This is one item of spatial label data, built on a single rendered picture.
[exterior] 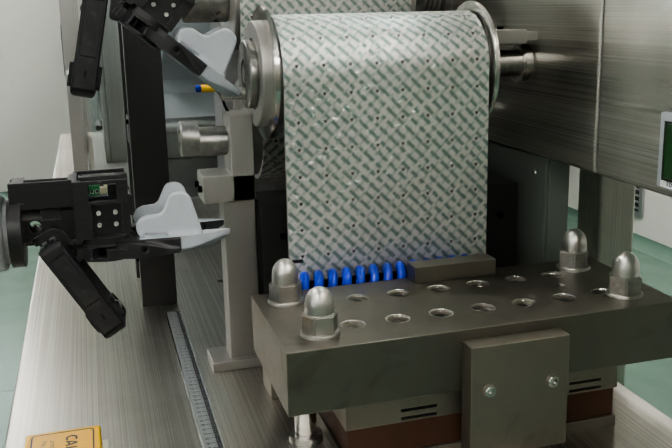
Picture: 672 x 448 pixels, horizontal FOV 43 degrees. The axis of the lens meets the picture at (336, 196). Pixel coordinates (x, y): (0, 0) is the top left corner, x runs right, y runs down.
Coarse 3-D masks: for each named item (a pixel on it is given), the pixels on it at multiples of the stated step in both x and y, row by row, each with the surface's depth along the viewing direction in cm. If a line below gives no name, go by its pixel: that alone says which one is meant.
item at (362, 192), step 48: (288, 144) 89; (336, 144) 91; (384, 144) 92; (432, 144) 94; (480, 144) 96; (288, 192) 90; (336, 192) 92; (384, 192) 93; (432, 192) 95; (480, 192) 97; (288, 240) 92; (336, 240) 93; (384, 240) 95; (432, 240) 96; (480, 240) 98
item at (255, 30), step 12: (252, 24) 91; (252, 36) 91; (264, 36) 88; (276, 36) 89; (264, 48) 88; (264, 60) 87; (264, 72) 87; (264, 84) 88; (264, 96) 88; (252, 108) 95; (264, 108) 89; (252, 120) 95; (264, 120) 91
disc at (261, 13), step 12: (264, 12) 89; (264, 24) 90; (276, 48) 86; (276, 60) 86; (276, 72) 86; (276, 84) 87; (276, 96) 87; (276, 108) 88; (276, 120) 89; (264, 132) 94
